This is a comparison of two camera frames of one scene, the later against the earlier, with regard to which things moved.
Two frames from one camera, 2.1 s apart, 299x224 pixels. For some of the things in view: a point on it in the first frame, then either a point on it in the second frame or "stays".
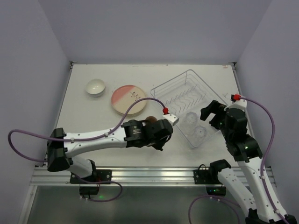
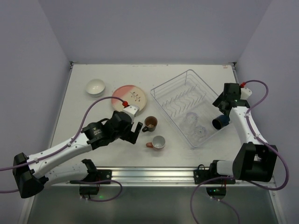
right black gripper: [215, 114] to [224, 105]
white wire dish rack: [182, 96] stays
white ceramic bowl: [95, 87] stays
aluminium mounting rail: [45, 177] stays
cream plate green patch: [132, 114] to [140, 105]
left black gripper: [163, 134] to [128, 131]
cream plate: [141, 111] to [140, 103]
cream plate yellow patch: [132, 115] to [141, 107]
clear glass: [191, 118] stays
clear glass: [200, 132] stays
